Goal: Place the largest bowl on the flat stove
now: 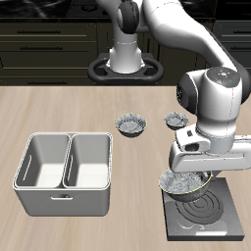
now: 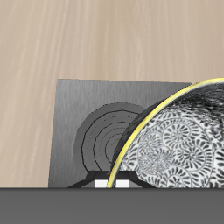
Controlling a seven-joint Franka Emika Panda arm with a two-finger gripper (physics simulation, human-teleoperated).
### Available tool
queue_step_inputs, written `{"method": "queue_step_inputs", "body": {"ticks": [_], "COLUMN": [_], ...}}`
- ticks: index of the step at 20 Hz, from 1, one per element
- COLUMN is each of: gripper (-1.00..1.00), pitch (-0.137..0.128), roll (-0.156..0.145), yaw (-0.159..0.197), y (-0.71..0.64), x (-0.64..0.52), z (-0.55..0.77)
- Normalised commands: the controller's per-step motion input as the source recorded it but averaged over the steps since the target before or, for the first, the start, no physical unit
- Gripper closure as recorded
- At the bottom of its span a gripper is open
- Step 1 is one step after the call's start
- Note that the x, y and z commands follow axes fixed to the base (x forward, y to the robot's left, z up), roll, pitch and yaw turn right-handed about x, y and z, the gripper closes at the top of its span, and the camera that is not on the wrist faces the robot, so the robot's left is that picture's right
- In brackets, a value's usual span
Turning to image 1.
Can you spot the large grey fluted bowl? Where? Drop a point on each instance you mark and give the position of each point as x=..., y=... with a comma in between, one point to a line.
x=181, y=187

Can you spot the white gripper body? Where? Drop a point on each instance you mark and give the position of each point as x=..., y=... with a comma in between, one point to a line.
x=209, y=161

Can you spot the flat black base plate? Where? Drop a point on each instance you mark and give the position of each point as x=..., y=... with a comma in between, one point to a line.
x=98, y=72

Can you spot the dark grey stove plate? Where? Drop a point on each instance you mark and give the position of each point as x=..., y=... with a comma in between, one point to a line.
x=209, y=215

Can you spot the dark kitchen cupboards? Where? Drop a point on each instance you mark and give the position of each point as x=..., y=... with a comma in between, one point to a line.
x=45, y=49

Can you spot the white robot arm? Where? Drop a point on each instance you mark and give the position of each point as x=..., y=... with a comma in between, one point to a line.
x=183, y=36

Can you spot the medium grey fluted bowl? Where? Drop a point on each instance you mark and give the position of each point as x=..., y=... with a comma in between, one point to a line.
x=130, y=125

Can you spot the white two-bin basket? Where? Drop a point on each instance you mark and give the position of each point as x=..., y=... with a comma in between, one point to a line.
x=65, y=183

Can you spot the small grey fluted bowl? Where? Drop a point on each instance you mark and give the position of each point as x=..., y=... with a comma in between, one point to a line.
x=175, y=120

